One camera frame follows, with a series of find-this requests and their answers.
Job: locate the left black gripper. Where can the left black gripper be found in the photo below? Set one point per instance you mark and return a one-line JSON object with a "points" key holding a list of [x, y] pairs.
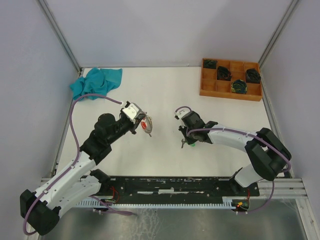
{"points": [[134, 125]]}

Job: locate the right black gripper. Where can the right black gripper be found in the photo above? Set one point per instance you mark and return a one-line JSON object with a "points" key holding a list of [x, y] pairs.
{"points": [[189, 140]]}

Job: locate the green key tag with key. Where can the green key tag with key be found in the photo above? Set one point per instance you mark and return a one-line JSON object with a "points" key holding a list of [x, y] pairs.
{"points": [[185, 143]]}

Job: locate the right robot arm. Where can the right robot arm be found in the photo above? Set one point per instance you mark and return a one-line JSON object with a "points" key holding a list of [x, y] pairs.
{"points": [[267, 154]]}

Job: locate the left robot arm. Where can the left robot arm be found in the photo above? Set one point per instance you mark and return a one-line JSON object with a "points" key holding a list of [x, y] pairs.
{"points": [[42, 208]]}

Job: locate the small red key tag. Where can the small red key tag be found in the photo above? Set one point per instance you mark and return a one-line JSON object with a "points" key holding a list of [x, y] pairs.
{"points": [[143, 125]]}

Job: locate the teal cloth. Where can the teal cloth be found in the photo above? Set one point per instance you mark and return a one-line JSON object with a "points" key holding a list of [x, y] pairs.
{"points": [[97, 81]]}

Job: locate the wooden compartment tray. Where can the wooden compartment tray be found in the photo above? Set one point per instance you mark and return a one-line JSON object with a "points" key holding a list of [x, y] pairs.
{"points": [[211, 87]]}

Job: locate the dark rolled sock blue-yellow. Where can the dark rolled sock blue-yellow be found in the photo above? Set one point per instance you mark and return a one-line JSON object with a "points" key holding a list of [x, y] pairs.
{"points": [[239, 87]]}

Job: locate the dark rolled sock top-left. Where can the dark rolled sock top-left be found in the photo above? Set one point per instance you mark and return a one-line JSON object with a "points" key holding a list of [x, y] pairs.
{"points": [[210, 64]]}

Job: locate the dark rolled sock right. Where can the dark rolled sock right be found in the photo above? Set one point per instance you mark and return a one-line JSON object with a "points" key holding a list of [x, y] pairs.
{"points": [[252, 76]]}

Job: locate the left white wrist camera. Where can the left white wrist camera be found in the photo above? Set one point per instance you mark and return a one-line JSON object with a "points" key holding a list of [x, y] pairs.
{"points": [[133, 112]]}

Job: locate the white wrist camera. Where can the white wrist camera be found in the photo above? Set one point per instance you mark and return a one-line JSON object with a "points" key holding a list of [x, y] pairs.
{"points": [[181, 113], [133, 112]]}

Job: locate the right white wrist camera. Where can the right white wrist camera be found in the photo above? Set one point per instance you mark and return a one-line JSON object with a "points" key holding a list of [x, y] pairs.
{"points": [[181, 113]]}

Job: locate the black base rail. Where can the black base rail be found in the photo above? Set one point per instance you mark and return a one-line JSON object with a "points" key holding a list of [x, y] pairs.
{"points": [[170, 189]]}

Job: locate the white cable duct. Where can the white cable duct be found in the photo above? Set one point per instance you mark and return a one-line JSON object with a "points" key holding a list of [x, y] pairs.
{"points": [[227, 204]]}

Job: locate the left aluminium corner post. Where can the left aluminium corner post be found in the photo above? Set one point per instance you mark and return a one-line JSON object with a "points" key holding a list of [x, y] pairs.
{"points": [[44, 6]]}

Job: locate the aluminium corner post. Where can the aluminium corner post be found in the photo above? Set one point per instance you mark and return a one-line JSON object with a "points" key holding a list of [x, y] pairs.
{"points": [[279, 30], [44, 6]]}

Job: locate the right aluminium corner post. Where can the right aluminium corner post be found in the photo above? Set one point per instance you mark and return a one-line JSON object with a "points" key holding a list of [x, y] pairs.
{"points": [[279, 30]]}

